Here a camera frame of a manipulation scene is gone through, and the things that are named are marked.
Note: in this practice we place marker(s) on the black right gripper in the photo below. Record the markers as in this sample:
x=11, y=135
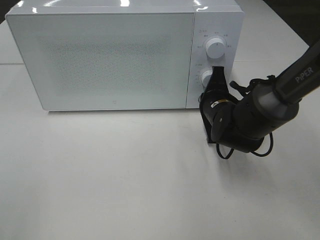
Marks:
x=215, y=95

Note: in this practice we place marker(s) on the white timer knob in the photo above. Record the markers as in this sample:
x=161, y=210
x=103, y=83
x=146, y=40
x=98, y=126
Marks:
x=205, y=76

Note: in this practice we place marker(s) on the white microwave door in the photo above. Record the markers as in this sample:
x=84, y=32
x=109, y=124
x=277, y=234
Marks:
x=106, y=61

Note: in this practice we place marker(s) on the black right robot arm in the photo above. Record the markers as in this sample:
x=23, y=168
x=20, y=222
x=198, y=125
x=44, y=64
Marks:
x=244, y=118

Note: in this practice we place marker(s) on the upper white power knob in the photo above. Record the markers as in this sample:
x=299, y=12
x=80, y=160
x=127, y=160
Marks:
x=215, y=47

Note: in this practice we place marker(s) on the white microwave oven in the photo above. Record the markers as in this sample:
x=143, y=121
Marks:
x=210, y=18

